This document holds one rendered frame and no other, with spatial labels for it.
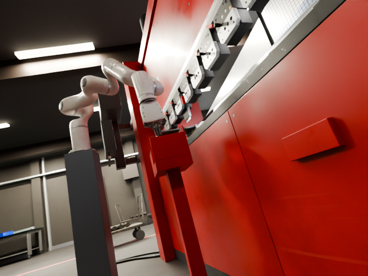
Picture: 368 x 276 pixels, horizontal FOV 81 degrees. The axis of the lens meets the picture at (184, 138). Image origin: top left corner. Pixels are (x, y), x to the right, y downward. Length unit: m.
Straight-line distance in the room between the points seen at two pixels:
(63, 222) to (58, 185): 1.39
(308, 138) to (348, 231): 0.24
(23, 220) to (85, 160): 8.77
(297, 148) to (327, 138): 0.09
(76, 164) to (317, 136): 1.36
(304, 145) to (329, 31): 0.27
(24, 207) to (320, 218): 9.99
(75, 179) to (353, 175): 1.40
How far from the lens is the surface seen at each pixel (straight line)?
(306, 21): 0.67
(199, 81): 1.36
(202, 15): 1.36
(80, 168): 1.56
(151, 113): 1.01
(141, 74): 1.09
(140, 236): 4.56
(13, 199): 10.48
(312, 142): 0.63
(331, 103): 0.62
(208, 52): 1.26
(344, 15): 0.62
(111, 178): 9.25
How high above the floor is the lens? 0.53
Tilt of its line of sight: 15 degrees up
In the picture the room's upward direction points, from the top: 15 degrees counter-clockwise
